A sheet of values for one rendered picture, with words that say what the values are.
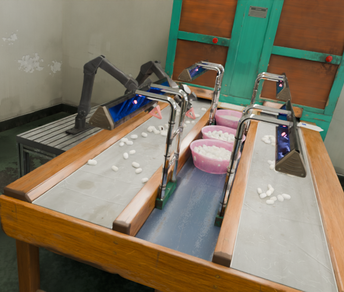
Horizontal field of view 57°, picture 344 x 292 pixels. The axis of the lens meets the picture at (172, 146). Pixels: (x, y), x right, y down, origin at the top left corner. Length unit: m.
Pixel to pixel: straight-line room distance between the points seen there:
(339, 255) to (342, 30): 1.78
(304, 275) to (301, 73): 1.80
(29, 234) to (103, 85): 2.98
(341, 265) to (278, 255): 0.18
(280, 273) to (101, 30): 3.41
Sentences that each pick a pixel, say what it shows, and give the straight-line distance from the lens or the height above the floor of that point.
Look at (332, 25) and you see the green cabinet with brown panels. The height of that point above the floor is 1.46.
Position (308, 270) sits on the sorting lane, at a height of 0.74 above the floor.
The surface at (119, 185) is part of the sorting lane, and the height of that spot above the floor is 0.74.
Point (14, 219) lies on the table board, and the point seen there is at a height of 0.67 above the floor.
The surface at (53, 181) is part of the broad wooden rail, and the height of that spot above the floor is 0.75.
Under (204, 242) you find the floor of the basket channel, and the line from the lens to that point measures 1.15.
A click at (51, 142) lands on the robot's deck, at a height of 0.67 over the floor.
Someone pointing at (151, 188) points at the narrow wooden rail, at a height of 0.76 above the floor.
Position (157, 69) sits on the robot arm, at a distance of 2.21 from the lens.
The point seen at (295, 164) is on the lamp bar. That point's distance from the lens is 0.88.
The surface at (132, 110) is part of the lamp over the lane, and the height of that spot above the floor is 1.06.
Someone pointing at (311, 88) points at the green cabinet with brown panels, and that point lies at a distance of 2.63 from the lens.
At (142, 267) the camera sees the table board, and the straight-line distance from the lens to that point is 1.06.
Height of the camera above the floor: 1.39
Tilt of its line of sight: 23 degrees down
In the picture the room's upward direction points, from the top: 8 degrees clockwise
